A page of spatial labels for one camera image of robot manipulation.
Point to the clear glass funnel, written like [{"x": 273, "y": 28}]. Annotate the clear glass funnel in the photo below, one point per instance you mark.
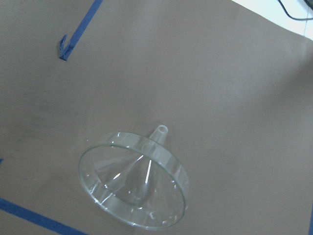
[{"x": 136, "y": 179}]

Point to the brown paper table cover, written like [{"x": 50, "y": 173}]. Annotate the brown paper table cover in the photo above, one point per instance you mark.
[{"x": 234, "y": 90}]

